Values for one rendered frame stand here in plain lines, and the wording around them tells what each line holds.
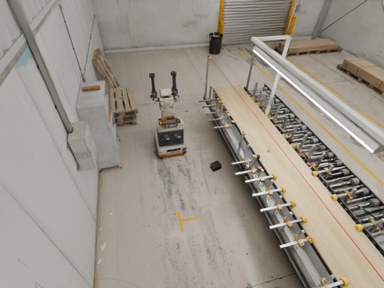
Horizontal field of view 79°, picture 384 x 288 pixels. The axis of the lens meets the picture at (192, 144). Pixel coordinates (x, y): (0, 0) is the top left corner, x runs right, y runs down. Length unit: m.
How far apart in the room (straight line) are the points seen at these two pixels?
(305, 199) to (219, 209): 1.47
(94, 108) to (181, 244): 2.62
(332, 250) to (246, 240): 1.31
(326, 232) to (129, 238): 2.88
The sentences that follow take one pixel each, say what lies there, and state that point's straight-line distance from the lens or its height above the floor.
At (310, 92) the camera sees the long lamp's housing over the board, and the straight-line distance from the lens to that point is 3.03.
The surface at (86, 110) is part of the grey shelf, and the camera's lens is 4.20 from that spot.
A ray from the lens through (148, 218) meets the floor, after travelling 4.30.
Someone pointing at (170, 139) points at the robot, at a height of 0.46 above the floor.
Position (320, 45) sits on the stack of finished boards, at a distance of 11.73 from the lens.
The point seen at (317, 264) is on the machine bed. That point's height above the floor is 0.70.
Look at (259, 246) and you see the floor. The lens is 4.20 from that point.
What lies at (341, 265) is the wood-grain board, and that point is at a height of 0.90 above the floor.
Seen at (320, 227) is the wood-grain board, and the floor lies 0.90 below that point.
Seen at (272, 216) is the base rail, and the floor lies 0.70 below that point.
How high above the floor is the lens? 3.70
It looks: 43 degrees down
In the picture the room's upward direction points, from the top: 2 degrees clockwise
